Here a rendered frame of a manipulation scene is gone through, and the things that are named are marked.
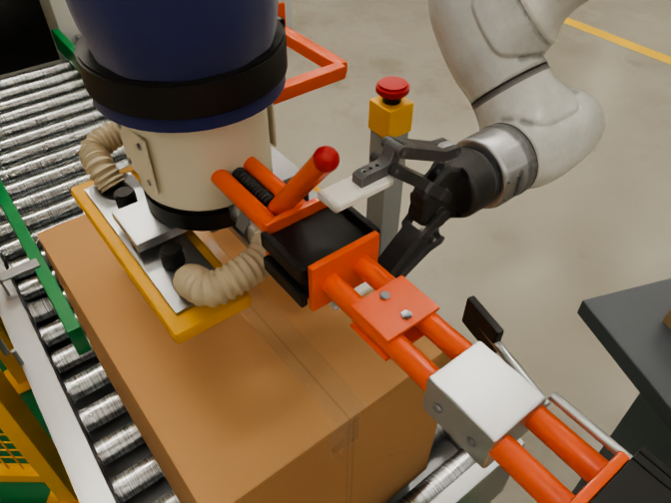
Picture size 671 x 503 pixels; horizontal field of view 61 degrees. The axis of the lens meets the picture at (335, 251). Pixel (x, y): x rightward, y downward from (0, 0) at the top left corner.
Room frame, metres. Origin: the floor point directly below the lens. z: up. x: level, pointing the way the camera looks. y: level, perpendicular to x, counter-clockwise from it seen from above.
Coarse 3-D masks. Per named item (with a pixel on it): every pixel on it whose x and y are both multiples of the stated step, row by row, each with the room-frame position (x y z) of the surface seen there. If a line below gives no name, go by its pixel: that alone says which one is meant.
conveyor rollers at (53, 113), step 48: (0, 96) 1.93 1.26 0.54; (48, 96) 1.95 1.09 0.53; (0, 144) 1.60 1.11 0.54; (48, 144) 1.60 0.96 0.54; (48, 192) 1.34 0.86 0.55; (0, 240) 1.16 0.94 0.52; (48, 336) 0.81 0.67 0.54; (96, 384) 0.68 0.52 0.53; (144, 480) 0.47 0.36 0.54; (432, 480) 0.46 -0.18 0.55
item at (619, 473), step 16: (608, 464) 0.18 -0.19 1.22; (624, 464) 0.18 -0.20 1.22; (592, 480) 0.17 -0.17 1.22; (608, 480) 0.17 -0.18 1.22; (624, 480) 0.17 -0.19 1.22; (640, 480) 0.17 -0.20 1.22; (656, 480) 0.17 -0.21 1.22; (576, 496) 0.15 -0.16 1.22; (592, 496) 0.15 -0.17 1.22; (608, 496) 0.15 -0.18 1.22; (624, 496) 0.15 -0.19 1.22; (640, 496) 0.15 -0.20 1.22; (656, 496) 0.15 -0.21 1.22
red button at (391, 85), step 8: (384, 80) 1.08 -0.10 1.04; (392, 80) 1.08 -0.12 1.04; (400, 80) 1.08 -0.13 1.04; (376, 88) 1.06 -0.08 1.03; (384, 88) 1.05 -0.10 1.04; (392, 88) 1.05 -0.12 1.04; (400, 88) 1.05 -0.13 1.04; (408, 88) 1.06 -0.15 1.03; (384, 96) 1.04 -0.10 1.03; (392, 96) 1.03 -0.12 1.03; (400, 96) 1.04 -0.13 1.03; (392, 104) 1.05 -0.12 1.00
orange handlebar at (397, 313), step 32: (288, 32) 0.91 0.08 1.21; (320, 64) 0.83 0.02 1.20; (288, 96) 0.73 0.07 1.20; (256, 160) 0.55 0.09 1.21; (224, 192) 0.50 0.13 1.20; (256, 224) 0.45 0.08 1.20; (352, 288) 0.35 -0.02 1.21; (384, 288) 0.35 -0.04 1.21; (416, 288) 0.35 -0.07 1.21; (384, 320) 0.31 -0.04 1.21; (416, 320) 0.31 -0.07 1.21; (384, 352) 0.29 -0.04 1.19; (416, 352) 0.28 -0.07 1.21; (448, 352) 0.28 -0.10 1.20; (544, 416) 0.22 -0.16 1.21; (512, 448) 0.19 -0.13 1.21; (576, 448) 0.20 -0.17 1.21; (544, 480) 0.17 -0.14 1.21
